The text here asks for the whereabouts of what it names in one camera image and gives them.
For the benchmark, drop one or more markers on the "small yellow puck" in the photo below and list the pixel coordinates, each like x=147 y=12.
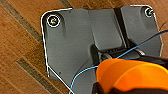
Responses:
x=133 y=75

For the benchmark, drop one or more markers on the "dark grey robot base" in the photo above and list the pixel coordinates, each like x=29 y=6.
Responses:
x=73 y=40

